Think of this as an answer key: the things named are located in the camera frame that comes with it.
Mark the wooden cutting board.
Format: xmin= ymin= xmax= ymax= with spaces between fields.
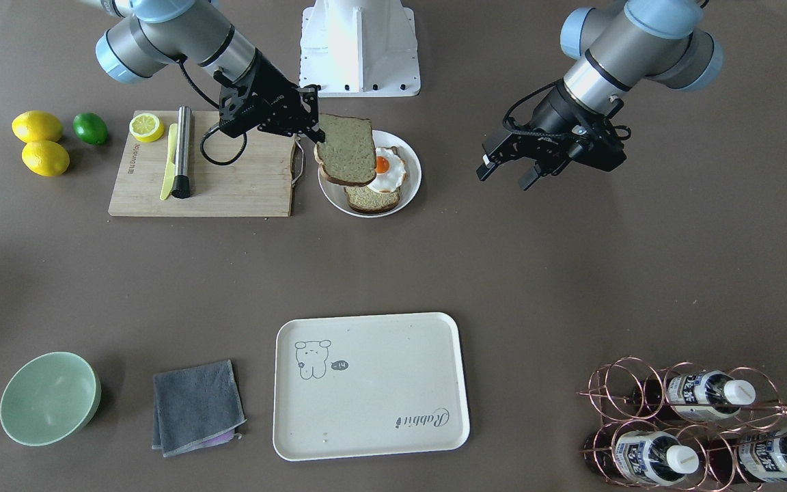
xmin=109 ymin=110 xmax=298 ymax=217

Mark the tea bottle two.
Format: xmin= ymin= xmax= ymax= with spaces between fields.
xmin=582 ymin=430 xmax=700 ymax=486

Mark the tea bottle one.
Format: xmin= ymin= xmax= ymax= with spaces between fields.
xmin=626 ymin=370 xmax=757 ymax=424

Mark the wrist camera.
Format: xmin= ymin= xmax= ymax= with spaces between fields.
xmin=219 ymin=82 xmax=282 ymax=138
xmin=568 ymin=115 xmax=632 ymax=172

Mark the bread slice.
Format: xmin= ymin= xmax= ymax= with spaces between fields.
xmin=344 ymin=187 xmax=400 ymax=215
xmin=314 ymin=114 xmax=376 ymax=187

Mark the cream rabbit tray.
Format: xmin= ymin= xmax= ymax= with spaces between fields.
xmin=272 ymin=312 xmax=471 ymax=462

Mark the metal cylinder with black cap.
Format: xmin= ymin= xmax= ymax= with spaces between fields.
xmin=171 ymin=106 xmax=193 ymax=199

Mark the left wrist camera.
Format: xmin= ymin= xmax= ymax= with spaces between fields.
xmin=568 ymin=115 xmax=632 ymax=172

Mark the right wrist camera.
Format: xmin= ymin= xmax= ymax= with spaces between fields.
xmin=219 ymin=82 xmax=282 ymax=138

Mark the green lime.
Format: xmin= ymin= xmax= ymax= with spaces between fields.
xmin=72 ymin=112 xmax=109 ymax=146

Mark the yellow lemon one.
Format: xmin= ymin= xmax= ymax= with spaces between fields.
xmin=10 ymin=110 xmax=64 ymax=144

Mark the folded grey cloth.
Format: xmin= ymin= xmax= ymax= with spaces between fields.
xmin=151 ymin=360 xmax=247 ymax=458

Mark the tea bottle three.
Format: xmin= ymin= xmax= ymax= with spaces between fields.
xmin=706 ymin=432 xmax=787 ymax=484

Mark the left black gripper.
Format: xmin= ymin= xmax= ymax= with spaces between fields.
xmin=477 ymin=82 xmax=609 ymax=191

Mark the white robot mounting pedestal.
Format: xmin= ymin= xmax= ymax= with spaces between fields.
xmin=298 ymin=1 xmax=422 ymax=98

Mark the half lemon slice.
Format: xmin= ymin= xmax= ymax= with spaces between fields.
xmin=128 ymin=113 xmax=165 ymax=143

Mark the fried egg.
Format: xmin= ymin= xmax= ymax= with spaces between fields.
xmin=368 ymin=147 xmax=407 ymax=193

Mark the copper wire bottle rack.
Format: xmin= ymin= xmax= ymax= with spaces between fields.
xmin=580 ymin=356 xmax=787 ymax=491

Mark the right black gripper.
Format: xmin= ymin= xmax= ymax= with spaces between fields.
xmin=232 ymin=52 xmax=326 ymax=144

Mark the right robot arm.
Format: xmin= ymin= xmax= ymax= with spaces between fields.
xmin=89 ymin=1 xmax=325 ymax=143

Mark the white round plate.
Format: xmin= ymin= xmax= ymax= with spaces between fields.
xmin=316 ymin=130 xmax=424 ymax=218

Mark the yellow lemon two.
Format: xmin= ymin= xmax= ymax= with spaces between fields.
xmin=21 ymin=140 xmax=70 ymax=177

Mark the green bowl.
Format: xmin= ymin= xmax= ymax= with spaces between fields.
xmin=0 ymin=351 xmax=101 ymax=446

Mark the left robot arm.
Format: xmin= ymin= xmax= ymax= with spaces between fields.
xmin=477 ymin=1 xmax=724 ymax=190

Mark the yellow plastic knife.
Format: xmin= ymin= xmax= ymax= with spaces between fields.
xmin=159 ymin=122 xmax=179 ymax=200

